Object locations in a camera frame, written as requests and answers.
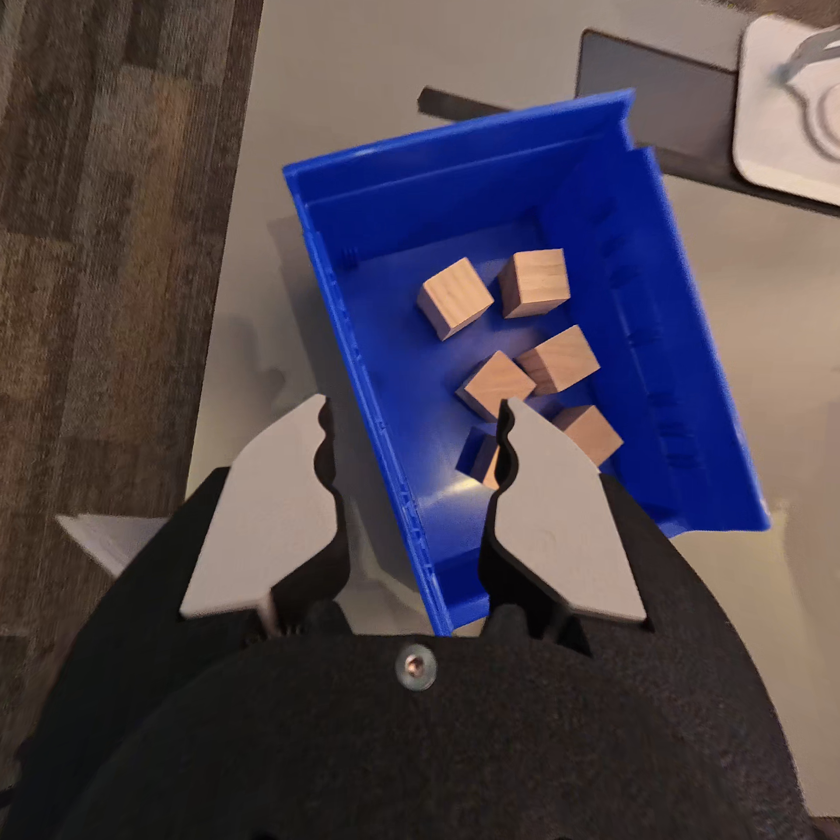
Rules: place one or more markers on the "wooden cube with blue stripe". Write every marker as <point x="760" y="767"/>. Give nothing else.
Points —
<point x="479" y="456"/>
<point x="561" y="361"/>
<point x="535" y="282"/>
<point x="456" y="298"/>
<point x="594" y="433"/>
<point x="492" y="384"/>

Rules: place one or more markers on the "blue plastic bin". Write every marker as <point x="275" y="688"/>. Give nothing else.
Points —
<point x="407" y="216"/>

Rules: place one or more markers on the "white flat surface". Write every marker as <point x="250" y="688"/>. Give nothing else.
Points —
<point x="111" y="538"/>

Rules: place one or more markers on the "white board stand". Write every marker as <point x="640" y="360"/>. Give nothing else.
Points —
<point x="768" y="157"/>

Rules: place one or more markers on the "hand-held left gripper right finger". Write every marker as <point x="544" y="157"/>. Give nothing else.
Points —
<point x="564" y="531"/>

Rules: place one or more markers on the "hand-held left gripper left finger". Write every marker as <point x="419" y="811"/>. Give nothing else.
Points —
<point x="262" y="525"/>

